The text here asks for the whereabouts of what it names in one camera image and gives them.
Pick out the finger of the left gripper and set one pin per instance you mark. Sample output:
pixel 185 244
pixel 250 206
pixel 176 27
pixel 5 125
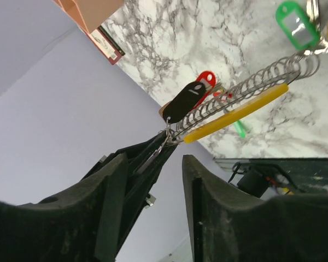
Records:
pixel 144 172
pixel 136 155

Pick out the green tag key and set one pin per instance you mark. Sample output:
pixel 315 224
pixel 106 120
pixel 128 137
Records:
pixel 296 25
pixel 240 129

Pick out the metal coil keyring yellow handle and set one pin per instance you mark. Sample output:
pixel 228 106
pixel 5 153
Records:
pixel 243 99

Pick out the red tag key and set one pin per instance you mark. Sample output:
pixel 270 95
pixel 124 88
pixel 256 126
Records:
pixel 213 87

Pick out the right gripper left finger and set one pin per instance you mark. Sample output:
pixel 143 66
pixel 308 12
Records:
pixel 80 223

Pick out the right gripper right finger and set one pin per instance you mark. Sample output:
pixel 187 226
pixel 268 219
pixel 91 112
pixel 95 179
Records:
pixel 227 224

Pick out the black tag key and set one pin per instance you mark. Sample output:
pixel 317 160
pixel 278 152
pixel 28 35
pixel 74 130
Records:
pixel 183 102

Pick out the peach plastic desk organizer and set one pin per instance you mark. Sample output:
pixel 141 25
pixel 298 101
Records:
pixel 89 14

